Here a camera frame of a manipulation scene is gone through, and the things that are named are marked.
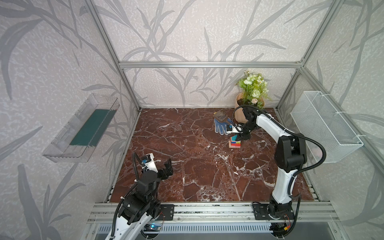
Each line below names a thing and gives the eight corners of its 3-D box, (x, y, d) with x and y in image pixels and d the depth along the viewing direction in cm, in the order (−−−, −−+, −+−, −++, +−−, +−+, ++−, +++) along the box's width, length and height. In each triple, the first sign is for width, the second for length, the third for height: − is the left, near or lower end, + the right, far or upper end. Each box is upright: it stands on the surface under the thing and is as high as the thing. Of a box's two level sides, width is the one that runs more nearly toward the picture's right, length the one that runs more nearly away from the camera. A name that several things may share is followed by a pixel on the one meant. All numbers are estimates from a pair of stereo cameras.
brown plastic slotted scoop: (213, 116, 118) (213, 114, 115) (218, 112, 121) (219, 109, 119) (227, 125, 112) (227, 123, 109) (232, 120, 115) (233, 117, 113)
